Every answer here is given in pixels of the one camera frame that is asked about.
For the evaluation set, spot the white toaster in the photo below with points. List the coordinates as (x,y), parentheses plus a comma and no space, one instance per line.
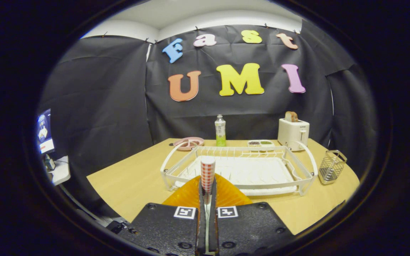
(292,133)

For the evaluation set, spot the white divided tray with beans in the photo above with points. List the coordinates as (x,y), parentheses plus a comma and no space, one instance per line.
(261,145)

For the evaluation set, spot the computer monitor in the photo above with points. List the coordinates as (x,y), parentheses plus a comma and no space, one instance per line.
(45,131)

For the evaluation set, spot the sliced brown bread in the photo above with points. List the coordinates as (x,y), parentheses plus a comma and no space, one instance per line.
(291,117)

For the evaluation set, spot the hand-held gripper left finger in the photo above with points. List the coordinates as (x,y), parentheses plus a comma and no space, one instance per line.
(201,231)

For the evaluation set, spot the white ribbed drip tray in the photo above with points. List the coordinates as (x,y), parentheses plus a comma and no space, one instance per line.
(255,172)

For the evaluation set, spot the pink plate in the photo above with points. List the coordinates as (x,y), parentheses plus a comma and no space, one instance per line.
(198,142)

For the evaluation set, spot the white side desk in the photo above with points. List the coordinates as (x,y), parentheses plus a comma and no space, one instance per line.
(61,172)

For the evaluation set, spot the green drink bottle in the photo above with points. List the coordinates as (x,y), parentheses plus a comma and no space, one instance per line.
(220,131)

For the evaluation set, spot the black backdrop cloth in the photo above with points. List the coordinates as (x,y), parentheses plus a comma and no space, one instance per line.
(101,106)

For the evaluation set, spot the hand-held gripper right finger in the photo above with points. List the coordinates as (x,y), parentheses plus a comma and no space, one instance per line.
(214,231)

